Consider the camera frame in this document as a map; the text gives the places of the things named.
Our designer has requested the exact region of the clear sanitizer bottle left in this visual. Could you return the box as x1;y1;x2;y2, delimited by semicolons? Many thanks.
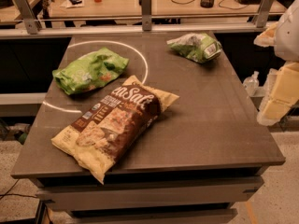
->
243;71;259;96

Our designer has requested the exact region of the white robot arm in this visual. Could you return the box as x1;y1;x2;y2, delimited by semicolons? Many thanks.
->
254;0;299;126

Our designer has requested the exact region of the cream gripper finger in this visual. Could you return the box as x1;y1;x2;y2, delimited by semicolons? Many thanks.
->
253;23;278;48
257;62;299;126

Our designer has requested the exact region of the brown sea salt chip bag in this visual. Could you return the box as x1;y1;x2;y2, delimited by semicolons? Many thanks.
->
51;76;178;182

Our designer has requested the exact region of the metal railing frame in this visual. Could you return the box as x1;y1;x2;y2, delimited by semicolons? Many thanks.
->
0;0;285;39

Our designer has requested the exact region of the lower grey drawer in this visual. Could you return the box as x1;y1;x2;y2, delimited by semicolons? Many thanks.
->
67;209;237;224

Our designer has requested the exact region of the bright green chip bag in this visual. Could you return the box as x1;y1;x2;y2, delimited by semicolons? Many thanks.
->
52;48;129;95

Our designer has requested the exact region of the grey drawer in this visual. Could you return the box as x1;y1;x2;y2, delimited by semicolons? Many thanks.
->
37;176;263;212
67;209;237;224

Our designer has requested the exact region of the green jalapeno chip bag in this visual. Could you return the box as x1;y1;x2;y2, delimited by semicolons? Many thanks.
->
167;33;222;63

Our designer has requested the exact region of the upper grey drawer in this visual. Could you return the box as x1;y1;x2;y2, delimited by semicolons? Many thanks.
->
37;176;263;212

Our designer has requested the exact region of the black floor cable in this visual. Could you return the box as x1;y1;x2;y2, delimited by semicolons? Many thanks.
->
0;178;39;202

